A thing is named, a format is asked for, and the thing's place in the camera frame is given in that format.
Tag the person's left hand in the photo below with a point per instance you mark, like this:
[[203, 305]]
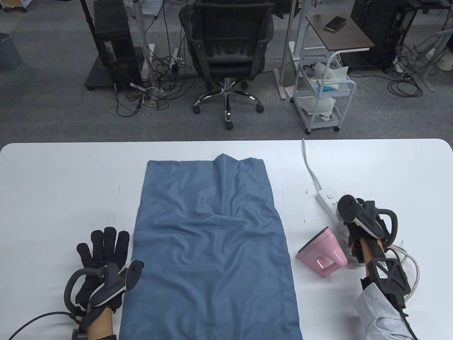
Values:
[[106, 248]]

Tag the person's right hand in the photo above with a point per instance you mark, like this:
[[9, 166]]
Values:
[[356, 244]]

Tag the pink electric iron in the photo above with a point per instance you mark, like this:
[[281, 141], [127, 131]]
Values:
[[318, 251]]

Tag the blue pillowcase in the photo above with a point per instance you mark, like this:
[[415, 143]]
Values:
[[212, 248]]

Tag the person's left forearm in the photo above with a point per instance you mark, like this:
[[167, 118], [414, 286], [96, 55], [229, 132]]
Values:
[[101, 326]]

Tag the person's right forearm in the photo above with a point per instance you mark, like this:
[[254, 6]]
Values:
[[382, 318]]

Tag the grey white left hand controller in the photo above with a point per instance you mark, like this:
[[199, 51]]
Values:
[[113, 283]]

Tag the grey white hand controller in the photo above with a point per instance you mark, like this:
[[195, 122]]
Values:
[[348, 207], [113, 283]]

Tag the grey white right hand controller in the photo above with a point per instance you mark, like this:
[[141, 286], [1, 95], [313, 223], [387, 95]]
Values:
[[348, 207]]

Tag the white table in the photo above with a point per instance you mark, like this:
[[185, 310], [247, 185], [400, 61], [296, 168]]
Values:
[[53, 194]]

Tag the white rolling cart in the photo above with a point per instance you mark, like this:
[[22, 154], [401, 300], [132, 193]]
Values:
[[308, 122]]

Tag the pile of white papers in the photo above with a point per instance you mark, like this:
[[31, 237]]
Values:
[[318, 104]]

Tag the blue cloth item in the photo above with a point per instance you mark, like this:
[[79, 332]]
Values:
[[325, 88]]

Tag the black floor stand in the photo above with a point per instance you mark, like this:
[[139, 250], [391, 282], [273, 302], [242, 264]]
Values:
[[97, 76]]

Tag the crumpled white paper sheets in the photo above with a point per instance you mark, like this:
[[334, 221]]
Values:
[[332, 72]]

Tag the purple round object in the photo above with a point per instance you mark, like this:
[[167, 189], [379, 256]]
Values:
[[309, 72]]

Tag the brown side table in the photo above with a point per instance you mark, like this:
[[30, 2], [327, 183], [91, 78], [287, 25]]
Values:
[[347, 39]]

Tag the black computer tower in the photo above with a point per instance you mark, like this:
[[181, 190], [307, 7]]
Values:
[[113, 35], [371, 28]]

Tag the smartphone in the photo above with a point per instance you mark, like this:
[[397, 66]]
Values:
[[334, 24]]

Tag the black office chair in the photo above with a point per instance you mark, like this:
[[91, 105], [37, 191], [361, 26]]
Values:
[[230, 46]]

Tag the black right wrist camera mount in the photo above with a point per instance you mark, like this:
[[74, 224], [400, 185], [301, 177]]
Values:
[[387, 276]]

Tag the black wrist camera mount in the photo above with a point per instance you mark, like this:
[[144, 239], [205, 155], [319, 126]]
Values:
[[387, 276], [79, 334]]

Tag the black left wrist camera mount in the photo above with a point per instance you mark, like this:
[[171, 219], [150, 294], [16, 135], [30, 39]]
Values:
[[79, 334]]

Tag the white metal frame post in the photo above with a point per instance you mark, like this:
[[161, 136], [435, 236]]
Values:
[[284, 63], [145, 56]]

